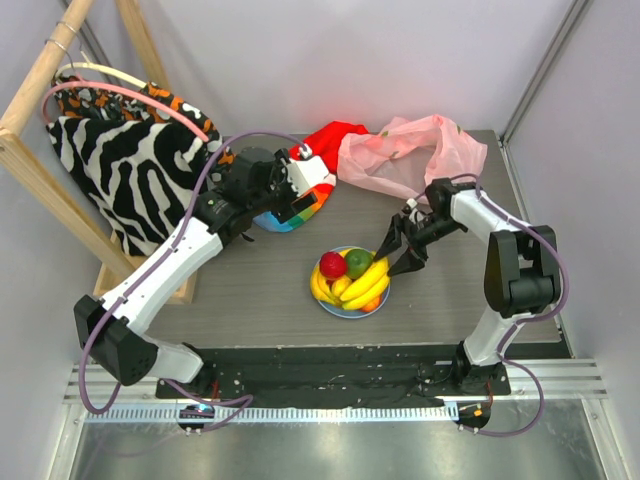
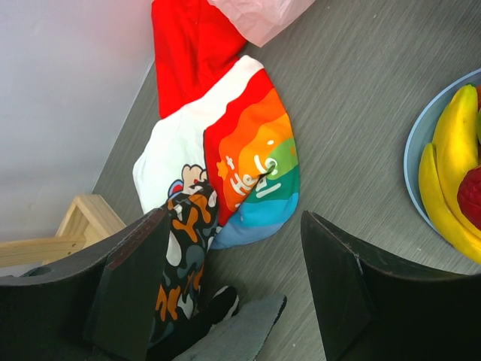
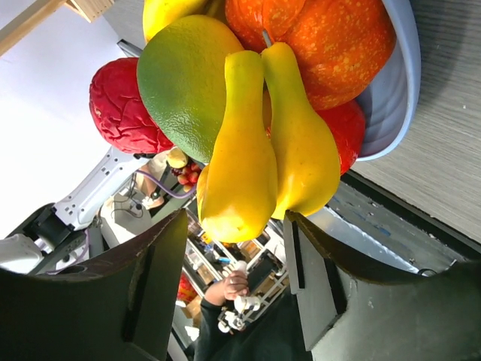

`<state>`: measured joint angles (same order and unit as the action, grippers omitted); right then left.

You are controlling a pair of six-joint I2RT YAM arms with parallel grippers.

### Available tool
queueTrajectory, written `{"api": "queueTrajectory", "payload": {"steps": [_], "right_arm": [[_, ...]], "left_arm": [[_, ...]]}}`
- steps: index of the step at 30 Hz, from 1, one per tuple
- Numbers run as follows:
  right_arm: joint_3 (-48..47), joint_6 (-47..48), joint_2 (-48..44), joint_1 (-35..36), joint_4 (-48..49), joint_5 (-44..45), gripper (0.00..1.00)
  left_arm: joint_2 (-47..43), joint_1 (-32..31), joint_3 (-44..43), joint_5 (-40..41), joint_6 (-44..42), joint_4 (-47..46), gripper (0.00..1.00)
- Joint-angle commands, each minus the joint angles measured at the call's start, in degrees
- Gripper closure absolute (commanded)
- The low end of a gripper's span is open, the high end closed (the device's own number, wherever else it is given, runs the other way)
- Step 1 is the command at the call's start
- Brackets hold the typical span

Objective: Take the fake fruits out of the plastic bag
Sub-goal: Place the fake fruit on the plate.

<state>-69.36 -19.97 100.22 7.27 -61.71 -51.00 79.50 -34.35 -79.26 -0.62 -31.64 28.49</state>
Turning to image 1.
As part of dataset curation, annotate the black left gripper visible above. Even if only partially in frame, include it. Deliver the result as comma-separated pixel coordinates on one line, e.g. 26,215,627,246
249,150,316,223

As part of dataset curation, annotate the green fake apple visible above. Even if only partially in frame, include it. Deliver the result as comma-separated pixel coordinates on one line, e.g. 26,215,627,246
344,248,374,280

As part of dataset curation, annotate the red fake strawberry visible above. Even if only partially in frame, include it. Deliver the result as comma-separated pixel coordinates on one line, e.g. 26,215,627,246
319,251,348,280

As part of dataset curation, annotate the yellow fake banana bunch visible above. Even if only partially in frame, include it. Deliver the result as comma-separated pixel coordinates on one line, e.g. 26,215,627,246
310,260,352,308

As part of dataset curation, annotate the pink plastic bag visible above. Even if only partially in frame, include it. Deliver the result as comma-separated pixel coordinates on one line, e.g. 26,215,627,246
337,115,488,199

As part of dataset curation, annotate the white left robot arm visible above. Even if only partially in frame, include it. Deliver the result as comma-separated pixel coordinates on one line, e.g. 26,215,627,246
74,147,330,399

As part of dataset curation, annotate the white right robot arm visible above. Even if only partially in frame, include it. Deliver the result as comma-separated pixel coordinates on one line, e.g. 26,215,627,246
375,174,562,395

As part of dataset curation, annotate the colourful rainbow pouch bag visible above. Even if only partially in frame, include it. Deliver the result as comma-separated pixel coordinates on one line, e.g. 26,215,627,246
253,155,337,233

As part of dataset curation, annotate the red cloth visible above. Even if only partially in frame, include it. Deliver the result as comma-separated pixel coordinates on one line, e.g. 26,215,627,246
304,121,369,175

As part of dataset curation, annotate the zebra pattern cloth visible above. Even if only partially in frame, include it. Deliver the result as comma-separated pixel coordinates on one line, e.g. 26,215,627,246
47,116,211,256

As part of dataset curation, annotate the orange black patterned cloth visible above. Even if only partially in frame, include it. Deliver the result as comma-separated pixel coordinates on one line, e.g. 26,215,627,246
53,82,222,157

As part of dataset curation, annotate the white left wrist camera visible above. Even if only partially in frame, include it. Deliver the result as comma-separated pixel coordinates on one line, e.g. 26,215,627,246
285,144,330,197

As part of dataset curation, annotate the wooden rack frame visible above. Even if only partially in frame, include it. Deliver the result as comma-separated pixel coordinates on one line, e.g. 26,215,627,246
0,0,201,306

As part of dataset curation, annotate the aluminium rail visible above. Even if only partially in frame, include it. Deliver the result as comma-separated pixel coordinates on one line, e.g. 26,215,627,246
84,360,607,426

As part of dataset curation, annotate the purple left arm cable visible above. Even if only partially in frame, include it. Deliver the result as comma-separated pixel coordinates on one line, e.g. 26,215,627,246
78,130,311,434

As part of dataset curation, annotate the cream hose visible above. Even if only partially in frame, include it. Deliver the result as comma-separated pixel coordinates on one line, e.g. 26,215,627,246
52,62,151,87

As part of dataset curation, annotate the pink hose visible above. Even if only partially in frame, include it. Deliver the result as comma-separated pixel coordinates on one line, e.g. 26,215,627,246
40,80,213,143

